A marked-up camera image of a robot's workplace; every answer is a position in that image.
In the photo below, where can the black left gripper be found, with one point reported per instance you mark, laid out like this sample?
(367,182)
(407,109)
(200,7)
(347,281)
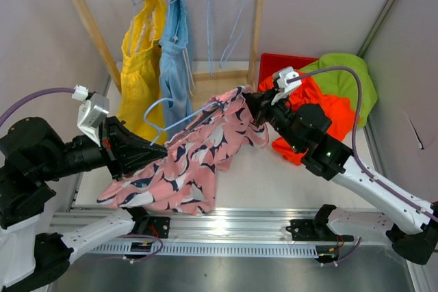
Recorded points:
(126,150)

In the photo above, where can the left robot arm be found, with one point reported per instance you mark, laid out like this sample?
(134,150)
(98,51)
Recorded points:
(36,155)

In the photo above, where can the yellow shorts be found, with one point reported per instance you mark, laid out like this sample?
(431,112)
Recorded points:
(139,76)

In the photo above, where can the red plastic bin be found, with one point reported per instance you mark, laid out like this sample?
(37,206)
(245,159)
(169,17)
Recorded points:
(272,62)

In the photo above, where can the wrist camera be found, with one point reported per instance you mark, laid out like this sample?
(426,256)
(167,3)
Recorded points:
(282,85)
(92,112)

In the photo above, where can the light blue shorts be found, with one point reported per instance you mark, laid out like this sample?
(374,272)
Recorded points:
(175,64)

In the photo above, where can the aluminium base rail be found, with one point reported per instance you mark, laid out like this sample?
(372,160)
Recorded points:
(238,233)

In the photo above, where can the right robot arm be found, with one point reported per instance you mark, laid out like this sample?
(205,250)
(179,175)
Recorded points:
(407,223)

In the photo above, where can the blue hanger of green shorts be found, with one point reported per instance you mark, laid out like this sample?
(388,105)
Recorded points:
(236,34)

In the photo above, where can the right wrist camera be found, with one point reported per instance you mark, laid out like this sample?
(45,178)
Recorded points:
(282,85)

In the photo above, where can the blue hanger of orange shorts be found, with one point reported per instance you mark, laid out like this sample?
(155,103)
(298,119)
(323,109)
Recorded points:
(209,39)

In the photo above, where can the lime green shorts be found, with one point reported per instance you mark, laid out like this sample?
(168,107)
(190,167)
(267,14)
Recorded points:
(342,84)

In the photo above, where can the blue hanger of pink shorts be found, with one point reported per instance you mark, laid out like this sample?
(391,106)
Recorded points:
(176,113)

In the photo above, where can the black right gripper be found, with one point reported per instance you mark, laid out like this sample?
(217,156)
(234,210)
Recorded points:
(260,104)

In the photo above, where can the pink patterned shorts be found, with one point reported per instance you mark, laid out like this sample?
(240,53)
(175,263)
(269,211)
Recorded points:
(185,180)

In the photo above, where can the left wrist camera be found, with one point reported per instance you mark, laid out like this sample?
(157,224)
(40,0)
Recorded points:
(92,112)

